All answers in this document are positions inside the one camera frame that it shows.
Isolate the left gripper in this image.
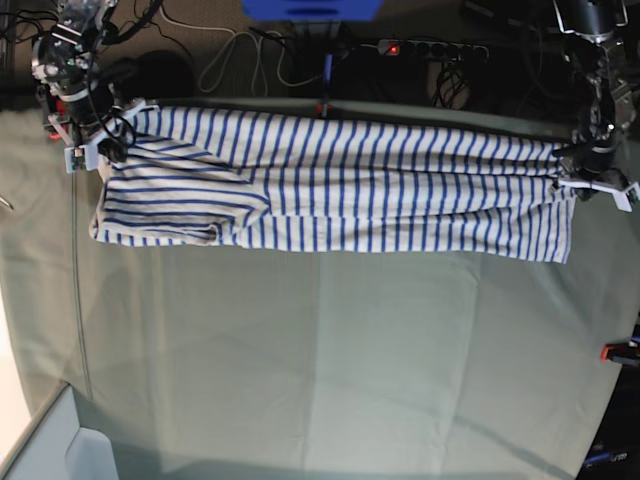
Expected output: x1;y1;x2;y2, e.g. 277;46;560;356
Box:
552;144;639;211

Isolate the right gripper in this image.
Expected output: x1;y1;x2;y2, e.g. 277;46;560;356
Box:
47;98;159;173

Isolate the blue white striped t-shirt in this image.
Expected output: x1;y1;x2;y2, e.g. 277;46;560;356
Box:
90;107;575;263

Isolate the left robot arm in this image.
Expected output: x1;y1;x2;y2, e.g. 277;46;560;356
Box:
520;1;639;212

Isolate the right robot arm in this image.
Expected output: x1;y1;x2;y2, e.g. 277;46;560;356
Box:
31;1;163;174

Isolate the black round stool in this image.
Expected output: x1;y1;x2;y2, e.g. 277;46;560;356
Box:
122;50;195;100

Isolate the red clamp right edge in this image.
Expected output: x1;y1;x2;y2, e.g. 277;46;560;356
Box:
600;337;640;368

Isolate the blue box top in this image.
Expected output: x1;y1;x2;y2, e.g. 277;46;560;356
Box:
242;0;383;21

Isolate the red clamp top centre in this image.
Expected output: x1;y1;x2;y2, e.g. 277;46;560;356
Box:
316;100;330;119

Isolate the green table cloth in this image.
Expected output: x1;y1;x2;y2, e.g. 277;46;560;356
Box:
1;111;639;479

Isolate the black power strip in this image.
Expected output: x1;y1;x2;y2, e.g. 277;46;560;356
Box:
376;39;490;62

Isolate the white bin bottom left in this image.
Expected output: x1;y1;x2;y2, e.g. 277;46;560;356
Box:
1;381;119;480

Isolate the white cable on floor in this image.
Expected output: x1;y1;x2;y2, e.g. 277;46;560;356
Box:
149;0;326;97

